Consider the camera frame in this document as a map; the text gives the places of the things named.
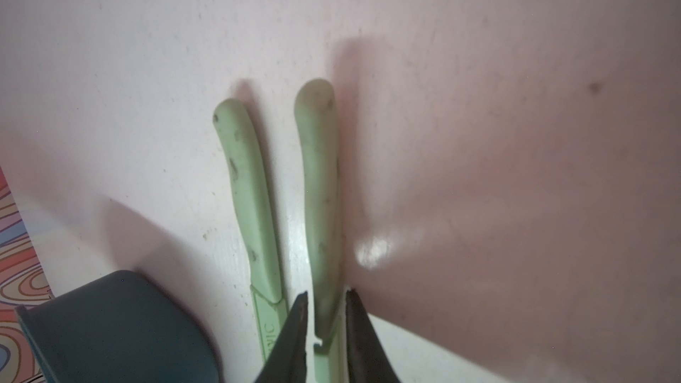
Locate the dark teal storage tray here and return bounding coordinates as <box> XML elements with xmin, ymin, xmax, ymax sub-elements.
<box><xmin>16</xmin><ymin>271</ymin><xmax>221</xmax><ymax>382</ymax></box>

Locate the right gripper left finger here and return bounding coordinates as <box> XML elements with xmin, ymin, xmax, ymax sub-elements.
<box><xmin>255</xmin><ymin>292</ymin><xmax>309</xmax><ymax>383</ymax></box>

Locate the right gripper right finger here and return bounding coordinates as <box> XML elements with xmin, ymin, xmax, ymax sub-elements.
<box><xmin>346</xmin><ymin>289</ymin><xmax>400</xmax><ymax>383</ymax></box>

